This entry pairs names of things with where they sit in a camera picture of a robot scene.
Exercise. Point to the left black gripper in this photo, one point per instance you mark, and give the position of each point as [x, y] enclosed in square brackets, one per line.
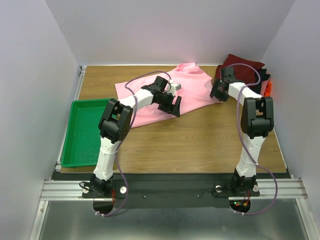
[174, 109]

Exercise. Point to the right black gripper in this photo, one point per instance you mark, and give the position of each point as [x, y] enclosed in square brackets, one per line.
[216, 92]

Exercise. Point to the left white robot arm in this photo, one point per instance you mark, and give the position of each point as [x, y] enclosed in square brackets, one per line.
[118, 118]

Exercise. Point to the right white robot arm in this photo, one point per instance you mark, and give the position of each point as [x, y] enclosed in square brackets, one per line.
[255, 120]

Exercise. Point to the folded maroon t shirt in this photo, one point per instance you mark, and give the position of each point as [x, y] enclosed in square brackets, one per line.
[242, 72]

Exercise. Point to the folded salmon pink t shirt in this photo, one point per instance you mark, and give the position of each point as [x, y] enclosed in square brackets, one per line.
[263, 86]

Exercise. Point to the folded orange t shirt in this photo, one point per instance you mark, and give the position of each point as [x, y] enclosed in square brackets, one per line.
[268, 89]

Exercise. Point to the green plastic tray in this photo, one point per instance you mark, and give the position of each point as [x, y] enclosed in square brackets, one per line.
[82, 140]

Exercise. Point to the right control board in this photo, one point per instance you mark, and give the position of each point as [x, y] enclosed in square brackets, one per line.
[242, 206]

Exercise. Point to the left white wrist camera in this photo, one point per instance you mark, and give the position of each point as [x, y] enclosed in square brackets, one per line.
[173, 87]

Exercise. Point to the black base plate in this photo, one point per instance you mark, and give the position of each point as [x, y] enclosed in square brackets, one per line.
[167, 190]

